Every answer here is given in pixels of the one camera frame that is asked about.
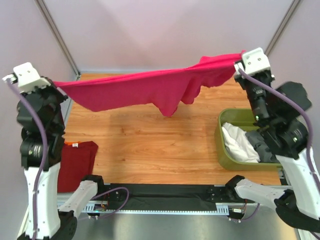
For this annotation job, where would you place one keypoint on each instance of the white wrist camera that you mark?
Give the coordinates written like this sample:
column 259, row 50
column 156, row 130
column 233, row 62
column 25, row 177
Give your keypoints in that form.
column 27, row 78
column 252, row 62

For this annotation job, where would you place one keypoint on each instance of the olive green plastic bin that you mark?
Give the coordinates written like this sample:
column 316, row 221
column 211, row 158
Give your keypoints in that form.
column 243, row 118

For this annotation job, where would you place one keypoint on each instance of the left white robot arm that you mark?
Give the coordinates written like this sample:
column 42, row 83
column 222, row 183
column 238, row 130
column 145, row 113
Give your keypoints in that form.
column 39, row 114

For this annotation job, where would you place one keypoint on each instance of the orange folded t-shirt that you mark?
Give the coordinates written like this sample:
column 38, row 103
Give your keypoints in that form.
column 72, row 144

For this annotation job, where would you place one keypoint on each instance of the pink t-shirt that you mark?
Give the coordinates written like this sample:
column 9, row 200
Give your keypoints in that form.
column 164, row 88

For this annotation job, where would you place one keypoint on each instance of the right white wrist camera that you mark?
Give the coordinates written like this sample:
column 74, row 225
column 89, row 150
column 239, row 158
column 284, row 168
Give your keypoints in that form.
column 252, row 62

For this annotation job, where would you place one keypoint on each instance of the white t-shirt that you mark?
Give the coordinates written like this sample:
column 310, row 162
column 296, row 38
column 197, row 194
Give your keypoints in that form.
column 237, row 144

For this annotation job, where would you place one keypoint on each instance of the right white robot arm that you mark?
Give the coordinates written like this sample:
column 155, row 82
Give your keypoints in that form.
column 284, row 138

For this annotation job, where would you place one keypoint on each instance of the dark red folded t-shirt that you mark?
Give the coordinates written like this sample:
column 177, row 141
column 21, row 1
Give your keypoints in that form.
column 76, row 163

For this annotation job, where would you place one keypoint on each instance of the grey t-shirt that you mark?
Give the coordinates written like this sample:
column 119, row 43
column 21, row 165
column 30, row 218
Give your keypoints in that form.
column 259, row 145

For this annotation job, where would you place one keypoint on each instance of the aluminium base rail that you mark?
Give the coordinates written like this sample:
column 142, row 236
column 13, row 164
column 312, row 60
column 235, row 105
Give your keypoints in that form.
column 47, row 221

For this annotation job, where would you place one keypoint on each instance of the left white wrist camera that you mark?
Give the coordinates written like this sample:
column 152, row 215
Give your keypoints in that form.
column 27, row 78

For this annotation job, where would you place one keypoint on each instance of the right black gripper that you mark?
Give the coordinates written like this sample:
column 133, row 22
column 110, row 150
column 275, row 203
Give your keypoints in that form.
column 241, row 80

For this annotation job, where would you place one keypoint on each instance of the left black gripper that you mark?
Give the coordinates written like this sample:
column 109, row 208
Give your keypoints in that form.
column 53, row 86

